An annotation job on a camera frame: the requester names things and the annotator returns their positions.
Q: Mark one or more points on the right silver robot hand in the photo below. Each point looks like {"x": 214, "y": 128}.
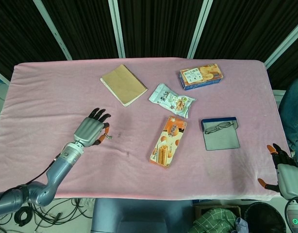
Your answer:
{"x": 291, "y": 180}

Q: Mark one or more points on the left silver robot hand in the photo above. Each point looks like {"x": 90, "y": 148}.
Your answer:
{"x": 88, "y": 129}

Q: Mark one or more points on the small metal chain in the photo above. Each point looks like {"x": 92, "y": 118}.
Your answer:
{"x": 107, "y": 137}

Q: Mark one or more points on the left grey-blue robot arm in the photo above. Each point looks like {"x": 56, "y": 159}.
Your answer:
{"x": 59, "y": 167}

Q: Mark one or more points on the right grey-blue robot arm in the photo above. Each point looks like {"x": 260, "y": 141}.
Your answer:
{"x": 294, "y": 218}

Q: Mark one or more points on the black trash bin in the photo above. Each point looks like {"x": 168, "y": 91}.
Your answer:
{"x": 263, "y": 218}

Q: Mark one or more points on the brown spiral notebook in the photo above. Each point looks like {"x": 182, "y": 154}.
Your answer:
{"x": 124, "y": 85}

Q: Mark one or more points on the light blue fabric piece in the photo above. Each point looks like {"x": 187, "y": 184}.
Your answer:
{"x": 241, "y": 225}

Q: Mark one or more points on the brown cardboard box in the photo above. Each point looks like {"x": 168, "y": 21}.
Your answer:
{"x": 226, "y": 208}

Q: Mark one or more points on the blue denim jeans leg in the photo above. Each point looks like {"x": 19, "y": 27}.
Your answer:
{"x": 294, "y": 109}

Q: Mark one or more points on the open blue glasses case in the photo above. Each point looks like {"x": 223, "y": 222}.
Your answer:
{"x": 221, "y": 140}

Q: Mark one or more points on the orange egg roll box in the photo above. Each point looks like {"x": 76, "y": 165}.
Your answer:
{"x": 168, "y": 143}

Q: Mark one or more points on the green plaid cloth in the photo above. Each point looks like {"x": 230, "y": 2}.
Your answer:
{"x": 212, "y": 221}

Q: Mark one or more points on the silver snack bag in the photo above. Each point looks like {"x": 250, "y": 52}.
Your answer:
{"x": 173, "y": 100}

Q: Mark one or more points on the grey robot torso base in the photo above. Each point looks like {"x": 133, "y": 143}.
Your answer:
{"x": 139, "y": 216}

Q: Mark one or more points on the pink table cloth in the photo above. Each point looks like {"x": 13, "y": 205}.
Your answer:
{"x": 187, "y": 174}

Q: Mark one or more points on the blue biscuit box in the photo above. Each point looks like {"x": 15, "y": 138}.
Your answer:
{"x": 202, "y": 76}

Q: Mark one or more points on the black pleated curtain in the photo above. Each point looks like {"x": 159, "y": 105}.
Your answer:
{"x": 158, "y": 24}

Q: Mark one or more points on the black thin-frame eyeglasses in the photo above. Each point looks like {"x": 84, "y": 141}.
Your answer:
{"x": 209, "y": 131}

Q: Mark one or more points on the slanted white frame post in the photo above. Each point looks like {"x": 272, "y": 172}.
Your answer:
{"x": 54, "y": 31}

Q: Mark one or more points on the double white frame post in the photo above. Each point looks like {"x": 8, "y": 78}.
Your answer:
{"x": 116, "y": 29}

